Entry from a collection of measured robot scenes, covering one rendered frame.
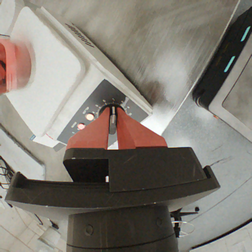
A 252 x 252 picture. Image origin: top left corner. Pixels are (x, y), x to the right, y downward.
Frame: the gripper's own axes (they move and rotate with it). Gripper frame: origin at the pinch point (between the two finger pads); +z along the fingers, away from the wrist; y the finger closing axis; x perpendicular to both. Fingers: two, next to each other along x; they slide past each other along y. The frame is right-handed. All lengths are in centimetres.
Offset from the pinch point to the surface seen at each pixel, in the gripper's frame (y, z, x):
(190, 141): -69, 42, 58
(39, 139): 15.7, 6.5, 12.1
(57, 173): 15.1, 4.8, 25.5
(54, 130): 8.0, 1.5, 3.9
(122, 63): -1.3, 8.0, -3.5
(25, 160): 28.6, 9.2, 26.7
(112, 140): -0.2, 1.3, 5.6
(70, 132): 5.7, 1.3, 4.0
